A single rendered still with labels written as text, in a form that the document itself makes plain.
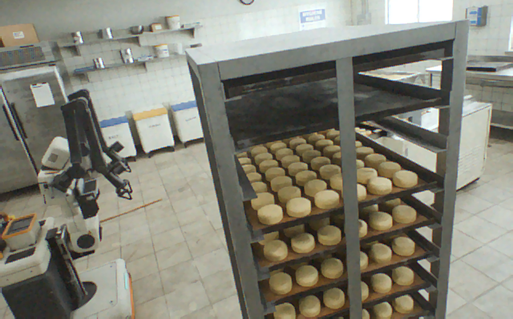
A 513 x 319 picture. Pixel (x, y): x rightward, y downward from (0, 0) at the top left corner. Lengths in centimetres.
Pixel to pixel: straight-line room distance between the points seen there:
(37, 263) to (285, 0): 609
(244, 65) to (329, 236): 41
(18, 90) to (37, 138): 68
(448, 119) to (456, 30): 16
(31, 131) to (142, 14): 254
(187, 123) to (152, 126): 58
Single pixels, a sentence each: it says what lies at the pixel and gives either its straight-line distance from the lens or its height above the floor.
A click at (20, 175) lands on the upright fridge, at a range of 576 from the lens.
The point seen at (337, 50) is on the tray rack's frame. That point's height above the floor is 180.
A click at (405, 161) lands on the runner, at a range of 87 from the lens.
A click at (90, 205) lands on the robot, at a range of 231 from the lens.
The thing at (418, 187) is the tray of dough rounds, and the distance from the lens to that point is 76.
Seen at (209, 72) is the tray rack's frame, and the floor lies 180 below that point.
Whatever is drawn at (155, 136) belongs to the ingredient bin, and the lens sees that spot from 579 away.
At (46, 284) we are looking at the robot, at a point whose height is 62.
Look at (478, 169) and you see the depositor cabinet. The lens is 401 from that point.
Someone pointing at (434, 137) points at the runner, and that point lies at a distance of 77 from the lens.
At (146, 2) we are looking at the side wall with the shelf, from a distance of 631.
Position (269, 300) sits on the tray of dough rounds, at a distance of 77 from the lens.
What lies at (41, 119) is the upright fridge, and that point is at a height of 106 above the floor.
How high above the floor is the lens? 186
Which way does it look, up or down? 21 degrees down
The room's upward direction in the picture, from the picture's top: 9 degrees counter-clockwise
